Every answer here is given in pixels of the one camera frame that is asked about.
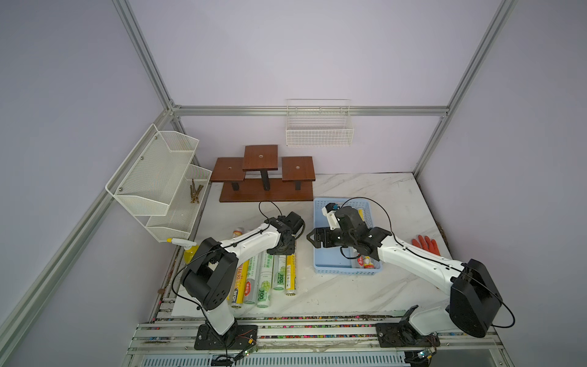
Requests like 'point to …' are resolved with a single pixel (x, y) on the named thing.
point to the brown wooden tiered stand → (248, 179)
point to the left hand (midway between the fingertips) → (282, 251)
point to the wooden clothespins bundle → (193, 193)
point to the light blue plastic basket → (332, 261)
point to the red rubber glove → (430, 245)
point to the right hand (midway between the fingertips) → (317, 239)
